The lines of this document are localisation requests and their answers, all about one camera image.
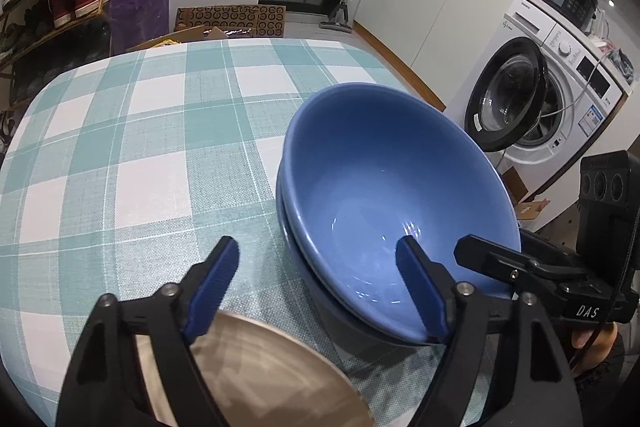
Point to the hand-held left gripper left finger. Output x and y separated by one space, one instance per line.
212 287

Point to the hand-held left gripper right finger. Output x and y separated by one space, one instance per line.
422 292

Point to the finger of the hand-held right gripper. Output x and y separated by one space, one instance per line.
490 254

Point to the blue ceramic bowl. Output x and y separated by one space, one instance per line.
320 294
380 187

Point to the beige ribbed plate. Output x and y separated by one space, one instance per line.
280 382

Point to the person's right forearm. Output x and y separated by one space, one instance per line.
600 392

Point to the person's right hand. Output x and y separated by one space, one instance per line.
607 347

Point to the red labelled cardboard box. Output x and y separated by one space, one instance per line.
530 209

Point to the teal white checked tablecloth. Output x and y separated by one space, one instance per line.
150 147

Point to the white washing machine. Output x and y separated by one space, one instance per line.
565 72

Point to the yellow snack packets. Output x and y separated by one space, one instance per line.
165 43

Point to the open brown cardboard box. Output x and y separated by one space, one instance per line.
210 34

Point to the pile of dark sandals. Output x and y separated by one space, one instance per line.
6 127

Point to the patterned cardboard box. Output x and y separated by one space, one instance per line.
230 19

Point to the purple plastic bag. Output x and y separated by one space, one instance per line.
140 7

